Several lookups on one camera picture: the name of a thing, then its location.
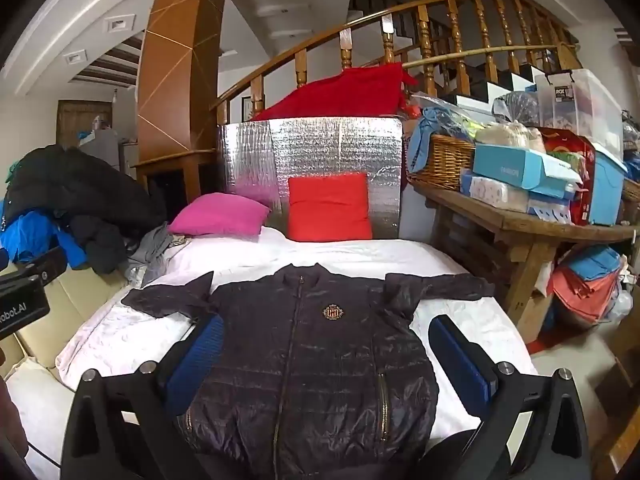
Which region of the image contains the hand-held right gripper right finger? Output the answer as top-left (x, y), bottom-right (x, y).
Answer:
top-left (429, 314), bottom-right (591, 480)

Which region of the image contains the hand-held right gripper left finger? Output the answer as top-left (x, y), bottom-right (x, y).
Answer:
top-left (60, 315), bottom-right (226, 480)

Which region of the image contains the black puffer jacket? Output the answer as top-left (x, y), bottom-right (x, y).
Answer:
top-left (121, 262), bottom-right (496, 480)

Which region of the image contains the person's left forearm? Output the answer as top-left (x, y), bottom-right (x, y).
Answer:
top-left (0, 345), bottom-right (29, 463)

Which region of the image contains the beige sofa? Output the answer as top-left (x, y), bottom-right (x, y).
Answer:
top-left (0, 257), bottom-right (131, 381)

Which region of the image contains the blue jacket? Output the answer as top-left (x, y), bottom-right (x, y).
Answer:
top-left (0, 210), bottom-right (88, 268)

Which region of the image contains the grey garment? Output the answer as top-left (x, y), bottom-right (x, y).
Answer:
top-left (125, 222), bottom-right (188, 288)

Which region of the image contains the black coat pile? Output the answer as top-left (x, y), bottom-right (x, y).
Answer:
top-left (2, 144), bottom-right (156, 275)

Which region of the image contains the orange cloth pile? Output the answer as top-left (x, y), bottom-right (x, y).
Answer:
top-left (547, 245), bottom-right (626, 323)

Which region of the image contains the wooden table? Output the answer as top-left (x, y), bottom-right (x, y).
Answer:
top-left (407, 180), bottom-right (640, 321)

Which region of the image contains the pink pillow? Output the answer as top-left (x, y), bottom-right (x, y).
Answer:
top-left (167, 194), bottom-right (271, 237)

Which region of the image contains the white bed blanket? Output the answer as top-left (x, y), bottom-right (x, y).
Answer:
top-left (5, 225), bottom-right (538, 480)

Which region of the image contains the white cabinet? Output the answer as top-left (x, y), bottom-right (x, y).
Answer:
top-left (80, 127), bottom-right (138, 167)

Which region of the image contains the white tissue pack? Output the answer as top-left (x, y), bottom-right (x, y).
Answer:
top-left (460, 170), bottom-right (531, 213)

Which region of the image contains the brown wooden door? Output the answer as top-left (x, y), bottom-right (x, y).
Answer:
top-left (56, 100), bottom-right (113, 148)

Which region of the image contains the light blue cardboard box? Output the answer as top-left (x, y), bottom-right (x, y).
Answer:
top-left (472, 142), bottom-right (583, 196)

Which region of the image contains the wicker basket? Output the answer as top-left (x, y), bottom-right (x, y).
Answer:
top-left (406, 134), bottom-right (476, 192)

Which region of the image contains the red pillow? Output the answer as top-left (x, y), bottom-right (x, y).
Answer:
top-left (287, 172), bottom-right (374, 242)

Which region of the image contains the blue plastic bin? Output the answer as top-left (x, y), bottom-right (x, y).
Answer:
top-left (587, 147), bottom-right (628, 226)

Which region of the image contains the white stuffed plastic bag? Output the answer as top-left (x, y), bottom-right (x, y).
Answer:
top-left (475, 121), bottom-right (546, 153)

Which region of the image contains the blue cloth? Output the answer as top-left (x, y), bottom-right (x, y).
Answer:
top-left (407, 107), bottom-right (476, 173)

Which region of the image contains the red printed bag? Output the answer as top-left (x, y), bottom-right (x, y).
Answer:
top-left (540, 127), bottom-right (596, 226)

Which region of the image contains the silver foil insulation board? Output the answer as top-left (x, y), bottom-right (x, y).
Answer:
top-left (216, 116), bottom-right (405, 241)

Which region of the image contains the brown wooden column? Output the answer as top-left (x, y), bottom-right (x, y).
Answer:
top-left (136, 0), bottom-right (228, 196)

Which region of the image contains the grey plastic bag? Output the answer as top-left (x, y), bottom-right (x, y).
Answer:
top-left (492, 91), bottom-right (541, 126)

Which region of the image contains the clear plastic storage box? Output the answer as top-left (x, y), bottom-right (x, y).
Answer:
top-left (535, 67), bottom-right (623, 153)

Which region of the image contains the red cloth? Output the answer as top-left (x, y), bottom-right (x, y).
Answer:
top-left (250, 62), bottom-right (418, 122)

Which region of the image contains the wooden stair railing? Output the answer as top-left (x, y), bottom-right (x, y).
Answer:
top-left (210, 0), bottom-right (583, 126)

